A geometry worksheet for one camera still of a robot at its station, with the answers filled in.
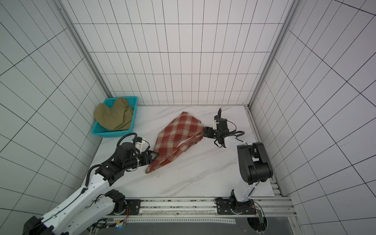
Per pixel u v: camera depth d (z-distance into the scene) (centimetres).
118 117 104
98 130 97
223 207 73
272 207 75
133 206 73
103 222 70
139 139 72
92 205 57
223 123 76
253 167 48
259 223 68
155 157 73
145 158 67
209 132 85
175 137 93
